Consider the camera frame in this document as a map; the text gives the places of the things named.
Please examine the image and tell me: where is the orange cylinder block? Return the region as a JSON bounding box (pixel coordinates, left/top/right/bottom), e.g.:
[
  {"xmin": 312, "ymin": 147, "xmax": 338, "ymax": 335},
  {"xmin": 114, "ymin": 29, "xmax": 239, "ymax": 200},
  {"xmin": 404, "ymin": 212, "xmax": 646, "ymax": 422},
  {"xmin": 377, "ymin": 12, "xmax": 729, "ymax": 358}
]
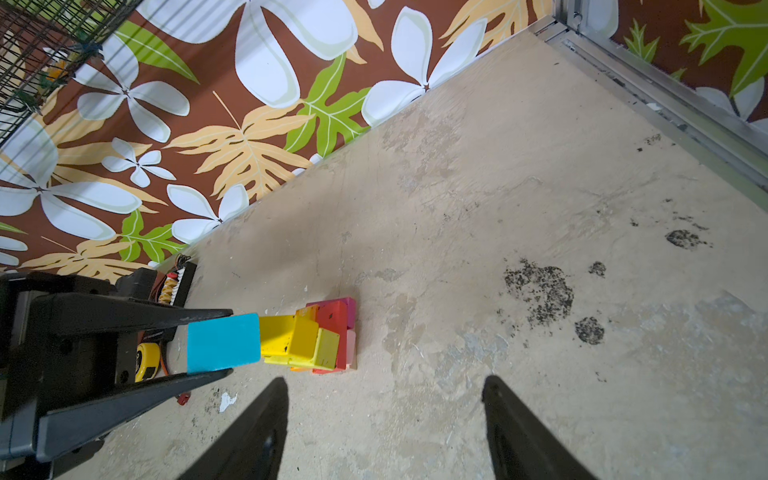
[{"xmin": 295, "ymin": 305, "xmax": 319, "ymax": 322}]

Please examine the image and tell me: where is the yellow-green cube block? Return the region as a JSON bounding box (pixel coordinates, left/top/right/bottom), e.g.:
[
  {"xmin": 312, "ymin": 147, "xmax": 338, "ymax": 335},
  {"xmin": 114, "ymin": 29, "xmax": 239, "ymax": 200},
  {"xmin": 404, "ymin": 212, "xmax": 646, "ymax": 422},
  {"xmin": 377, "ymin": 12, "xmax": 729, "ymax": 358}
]
[{"xmin": 311, "ymin": 328, "xmax": 340, "ymax": 371}]

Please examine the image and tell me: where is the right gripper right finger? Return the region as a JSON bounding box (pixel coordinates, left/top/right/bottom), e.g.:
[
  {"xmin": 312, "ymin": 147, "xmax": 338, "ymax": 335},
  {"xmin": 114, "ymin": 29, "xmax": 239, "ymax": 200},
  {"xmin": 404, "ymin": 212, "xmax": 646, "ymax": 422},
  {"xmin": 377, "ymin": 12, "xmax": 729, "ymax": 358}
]
[{"xmin": 482, "ymin": 375, "xmax": 594, "ymax": 479}]

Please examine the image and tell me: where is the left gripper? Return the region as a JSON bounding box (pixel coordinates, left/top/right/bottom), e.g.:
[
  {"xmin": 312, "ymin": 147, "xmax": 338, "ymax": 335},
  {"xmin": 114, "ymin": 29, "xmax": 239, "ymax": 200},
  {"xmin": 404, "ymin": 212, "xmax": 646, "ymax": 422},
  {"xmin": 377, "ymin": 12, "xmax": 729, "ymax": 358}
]
[{"xmin": 1, "ymin": 272, "xmax": 233, "ymax": 479}]

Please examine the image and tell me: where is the pink wood block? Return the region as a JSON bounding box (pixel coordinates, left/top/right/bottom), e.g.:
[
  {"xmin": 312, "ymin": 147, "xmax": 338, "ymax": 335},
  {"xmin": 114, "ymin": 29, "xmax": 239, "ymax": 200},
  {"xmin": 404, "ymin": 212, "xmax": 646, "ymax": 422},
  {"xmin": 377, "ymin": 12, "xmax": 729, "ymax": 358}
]
[{"xmin": 346, "ymin": 329, "xmax": 357, "ymax": 370}]

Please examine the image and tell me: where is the yellow cube block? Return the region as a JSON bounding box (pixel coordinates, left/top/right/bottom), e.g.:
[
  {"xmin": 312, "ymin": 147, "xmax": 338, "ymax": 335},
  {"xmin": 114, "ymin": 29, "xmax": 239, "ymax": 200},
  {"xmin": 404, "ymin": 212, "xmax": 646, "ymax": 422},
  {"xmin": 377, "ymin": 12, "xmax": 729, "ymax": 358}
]
[{"xmin": 287, "ymin": 315, "xmax": 319, "ymax": 367}]

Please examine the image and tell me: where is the black tool case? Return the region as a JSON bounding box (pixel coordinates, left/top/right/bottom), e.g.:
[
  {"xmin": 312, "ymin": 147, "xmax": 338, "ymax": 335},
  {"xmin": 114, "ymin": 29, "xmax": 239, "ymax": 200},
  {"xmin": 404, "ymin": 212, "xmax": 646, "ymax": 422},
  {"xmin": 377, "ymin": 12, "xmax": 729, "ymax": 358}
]
[{"xmin": 115, "ymin": 268, "xmax": 158, "ymax": 300}]

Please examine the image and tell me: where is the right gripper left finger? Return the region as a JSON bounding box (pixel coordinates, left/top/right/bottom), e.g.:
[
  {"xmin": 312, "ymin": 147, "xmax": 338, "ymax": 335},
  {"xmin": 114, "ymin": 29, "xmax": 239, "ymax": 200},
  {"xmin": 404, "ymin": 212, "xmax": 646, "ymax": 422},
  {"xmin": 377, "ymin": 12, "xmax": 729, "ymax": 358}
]
[{"xmin": 180, "ymin": 377, "xmax": 289, "ymax": 479}]

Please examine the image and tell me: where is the magenta wood block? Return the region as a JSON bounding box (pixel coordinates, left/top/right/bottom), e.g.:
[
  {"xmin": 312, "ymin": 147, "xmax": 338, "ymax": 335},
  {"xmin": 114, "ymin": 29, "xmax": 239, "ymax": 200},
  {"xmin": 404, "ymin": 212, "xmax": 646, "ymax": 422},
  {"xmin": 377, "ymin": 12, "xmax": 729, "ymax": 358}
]
[{"xmin": 308, "ymin": 297, "xmax": 357, "ymax": 329}]

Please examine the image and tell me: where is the teal wood block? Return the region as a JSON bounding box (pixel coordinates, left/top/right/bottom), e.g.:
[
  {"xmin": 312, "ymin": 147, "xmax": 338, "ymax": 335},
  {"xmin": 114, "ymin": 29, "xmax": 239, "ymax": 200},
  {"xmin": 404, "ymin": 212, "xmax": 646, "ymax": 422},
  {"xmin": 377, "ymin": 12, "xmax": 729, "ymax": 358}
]
[{"xmin": 187, "ymin": 313, "xmax": 261, "ymax": 374}]

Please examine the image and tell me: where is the yellow tape measure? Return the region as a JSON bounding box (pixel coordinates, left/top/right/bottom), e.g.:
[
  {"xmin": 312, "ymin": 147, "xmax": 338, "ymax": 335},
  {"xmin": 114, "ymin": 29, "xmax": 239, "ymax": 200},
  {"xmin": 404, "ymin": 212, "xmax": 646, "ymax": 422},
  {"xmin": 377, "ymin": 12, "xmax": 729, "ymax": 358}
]
[{"xmin": 135, "ymin": 342, "xmax": 161, "ymax": 383}]

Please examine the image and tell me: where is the yellow arch block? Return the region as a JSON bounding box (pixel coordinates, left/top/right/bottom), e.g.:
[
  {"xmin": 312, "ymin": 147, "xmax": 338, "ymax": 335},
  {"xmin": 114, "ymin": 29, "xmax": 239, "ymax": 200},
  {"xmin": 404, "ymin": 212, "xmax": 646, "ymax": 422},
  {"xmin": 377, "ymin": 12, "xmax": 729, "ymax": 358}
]
[{"xmin": 259, "ymin": 315, "xmax": 296, "ymax": 365}]

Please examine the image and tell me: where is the black wire basket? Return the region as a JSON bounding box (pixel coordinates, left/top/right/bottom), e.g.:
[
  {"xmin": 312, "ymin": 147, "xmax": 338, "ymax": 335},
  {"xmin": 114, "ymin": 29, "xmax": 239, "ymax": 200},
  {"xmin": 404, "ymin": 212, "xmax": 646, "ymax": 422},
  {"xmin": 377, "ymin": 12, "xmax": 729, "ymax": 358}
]
[{"xmin": 1, "ymin": 0, "xmax": 140, "ymax": 143}]

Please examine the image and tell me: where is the red wood block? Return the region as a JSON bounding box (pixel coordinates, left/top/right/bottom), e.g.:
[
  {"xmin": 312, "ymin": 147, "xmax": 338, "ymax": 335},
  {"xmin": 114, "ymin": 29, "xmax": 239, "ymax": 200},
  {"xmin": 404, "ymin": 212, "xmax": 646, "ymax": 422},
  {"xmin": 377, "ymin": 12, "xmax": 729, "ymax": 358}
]
[{"xmin": 313, "ymin": 298, "xmax": 351, "ymax": 372}]

